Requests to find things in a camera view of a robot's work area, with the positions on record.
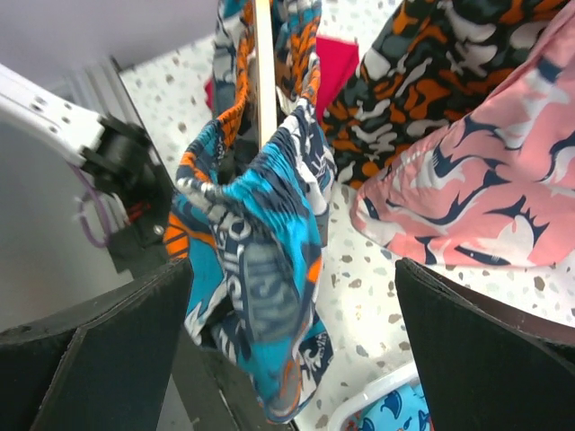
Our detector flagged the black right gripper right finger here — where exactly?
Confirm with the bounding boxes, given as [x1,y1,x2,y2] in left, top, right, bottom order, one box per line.
[395,259,574,431]

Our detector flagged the pink patterned shorts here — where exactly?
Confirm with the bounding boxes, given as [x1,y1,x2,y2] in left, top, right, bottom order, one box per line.
[350,3,574,268]

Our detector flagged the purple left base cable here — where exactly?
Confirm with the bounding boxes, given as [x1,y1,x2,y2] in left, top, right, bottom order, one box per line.
[74,165,113,249]

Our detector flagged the black orange camouflage shorts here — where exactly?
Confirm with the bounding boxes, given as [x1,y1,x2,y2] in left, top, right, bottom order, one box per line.
[323,0,566,189]

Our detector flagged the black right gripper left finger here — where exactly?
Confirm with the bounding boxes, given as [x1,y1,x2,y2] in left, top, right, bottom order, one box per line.
[1,260,192,430]

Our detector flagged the light blue shark shorts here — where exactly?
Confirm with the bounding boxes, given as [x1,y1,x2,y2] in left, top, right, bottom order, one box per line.
[345,384,434,431]

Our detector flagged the white plastic basket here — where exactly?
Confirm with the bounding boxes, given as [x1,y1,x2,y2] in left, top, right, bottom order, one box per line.
[327,360,420,431]

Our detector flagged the blue orange patterned shorts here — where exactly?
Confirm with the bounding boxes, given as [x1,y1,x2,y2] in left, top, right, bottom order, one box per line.
[164,1,336,423]

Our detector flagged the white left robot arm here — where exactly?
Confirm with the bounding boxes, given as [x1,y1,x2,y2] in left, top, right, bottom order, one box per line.
[1,60,157,200]

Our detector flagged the red folded cloth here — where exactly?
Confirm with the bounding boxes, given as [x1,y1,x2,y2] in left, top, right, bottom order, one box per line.
[204,36,360,123]

